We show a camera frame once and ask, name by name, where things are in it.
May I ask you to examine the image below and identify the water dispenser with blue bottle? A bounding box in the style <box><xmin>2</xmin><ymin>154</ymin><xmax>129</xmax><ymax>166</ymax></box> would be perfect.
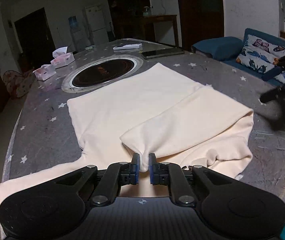
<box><xmin>68</xmin><ymin>16</ymin><xmax>88</xmax><ymax>53</ymax></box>

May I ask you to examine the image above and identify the spotted play tent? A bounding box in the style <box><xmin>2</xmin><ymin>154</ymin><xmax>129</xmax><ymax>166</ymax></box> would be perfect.
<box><xmin>2</xmin><ymin>70</ymin><xmax>36</xmax><ymax>100</ymax></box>

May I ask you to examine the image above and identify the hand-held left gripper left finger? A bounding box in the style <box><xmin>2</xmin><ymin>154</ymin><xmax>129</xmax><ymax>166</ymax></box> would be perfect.
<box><xmin>57</xmin><ymin>152</ymin><xmax>141</xmax><ymax>207</ymax></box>

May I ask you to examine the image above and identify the black smartphone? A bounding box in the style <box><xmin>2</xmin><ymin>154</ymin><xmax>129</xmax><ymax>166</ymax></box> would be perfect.
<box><xmin>141</xmin><ymin>49</ymin><xmax>185</xmax><ymax>60</ymax></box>

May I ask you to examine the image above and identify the round black induction hob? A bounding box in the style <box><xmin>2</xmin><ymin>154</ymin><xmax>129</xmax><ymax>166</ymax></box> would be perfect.
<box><xmin>61</xmin><ymin>56</ymin><xmax>143</xmax><ymax>93</ymax></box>

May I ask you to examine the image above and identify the brown door with glass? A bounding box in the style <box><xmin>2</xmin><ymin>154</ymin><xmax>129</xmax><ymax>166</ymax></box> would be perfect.
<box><xmin>175</xmin><ymin>0</ymin><xmax>225</xmax><ymax>48</ymax></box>

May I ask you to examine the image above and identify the butterfly print pillow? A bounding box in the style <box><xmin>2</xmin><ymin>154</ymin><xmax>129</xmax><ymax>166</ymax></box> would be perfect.
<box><xmin>236</xmin><ymin>34</ymin><xmax>285</xmax><ymax>84</ymax></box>

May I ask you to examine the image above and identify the dark wooden display cabinet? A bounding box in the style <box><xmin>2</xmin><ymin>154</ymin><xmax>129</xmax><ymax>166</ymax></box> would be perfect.
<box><xmin>105</xmin><ymin>0</ymin><xmax>180</xmax><ymax>43</ymax></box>

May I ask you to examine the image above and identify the wooden side table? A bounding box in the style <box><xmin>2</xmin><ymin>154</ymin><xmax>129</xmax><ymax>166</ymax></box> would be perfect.
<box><xmin>139</xmin><ymin>14</ymin><xmax>179</xmax><ymax>47</ymax></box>

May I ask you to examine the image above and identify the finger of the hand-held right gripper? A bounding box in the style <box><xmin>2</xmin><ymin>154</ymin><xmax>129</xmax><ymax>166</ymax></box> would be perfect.
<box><xmin>262</xmin><ymin>49</ymin><xmax>285</xmax><ymax>81</ymax></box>
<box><xmin>260</xmin><ymin>80</ymin><xmax>285</xmax><ymax>103</ymax></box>

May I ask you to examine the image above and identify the white refrigerator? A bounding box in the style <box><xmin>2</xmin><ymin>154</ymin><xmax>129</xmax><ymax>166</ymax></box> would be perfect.
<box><xmin>83</xmin><ymin>4</ymin><xmax>109</xmax><ymax>46</ymax></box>

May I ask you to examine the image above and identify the dark wooden door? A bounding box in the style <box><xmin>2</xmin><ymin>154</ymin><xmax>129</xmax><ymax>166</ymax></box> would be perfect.
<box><xmin>14</xmin><ymin>7</ymin><xmax>56</xmax><ymax>63</ymax></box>

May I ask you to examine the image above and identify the blue sofa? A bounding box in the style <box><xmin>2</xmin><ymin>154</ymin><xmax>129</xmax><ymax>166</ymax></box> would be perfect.
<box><xmin>191</xmin><ymin>28</ymin><xmax>285</xmax><ymax>87</ymax></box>

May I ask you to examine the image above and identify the pink white tissue box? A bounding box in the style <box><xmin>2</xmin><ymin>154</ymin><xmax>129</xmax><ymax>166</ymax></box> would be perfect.
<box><xmin>32</xmin><ymin>64</ymin><xmax>56</xmax><ymax>81</ymax></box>
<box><xmin>50</xmin><ymin>46</ymin><xmax>74</xmax><ymax>68</ymax></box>

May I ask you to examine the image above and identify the cream sweatshirt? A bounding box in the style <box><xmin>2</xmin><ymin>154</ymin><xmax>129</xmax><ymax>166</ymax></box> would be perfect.
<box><xmin>0</xmin><ymin>62</ymin><xmax>254</xmax><ymax>217</ymax></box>

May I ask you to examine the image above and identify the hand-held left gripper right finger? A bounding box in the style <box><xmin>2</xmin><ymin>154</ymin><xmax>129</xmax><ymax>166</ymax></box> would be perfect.
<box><xmin>149</xmin><ymin>153</ymin><xmax>230</xmax><ymax>207</ymax></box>

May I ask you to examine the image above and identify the white remote control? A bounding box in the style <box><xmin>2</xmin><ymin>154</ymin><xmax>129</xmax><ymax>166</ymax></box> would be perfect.
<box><xmin>113</xmin><ymin>43</ymin><xmax>143</xmax><ymax>50</ymax></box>

